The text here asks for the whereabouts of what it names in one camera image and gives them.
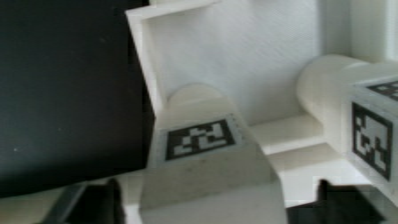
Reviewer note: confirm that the white L-shaped fence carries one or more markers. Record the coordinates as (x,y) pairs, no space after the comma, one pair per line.
(23,209)

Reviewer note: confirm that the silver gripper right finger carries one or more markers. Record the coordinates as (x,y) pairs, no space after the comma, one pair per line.
(340,207)

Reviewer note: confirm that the white chair seat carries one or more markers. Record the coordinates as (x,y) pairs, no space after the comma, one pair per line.
(238,45)

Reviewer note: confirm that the white chair leg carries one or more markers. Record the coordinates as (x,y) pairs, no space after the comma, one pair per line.
(210,181)
(347,92)

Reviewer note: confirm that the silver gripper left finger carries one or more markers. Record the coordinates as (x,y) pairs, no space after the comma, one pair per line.
(89,205)

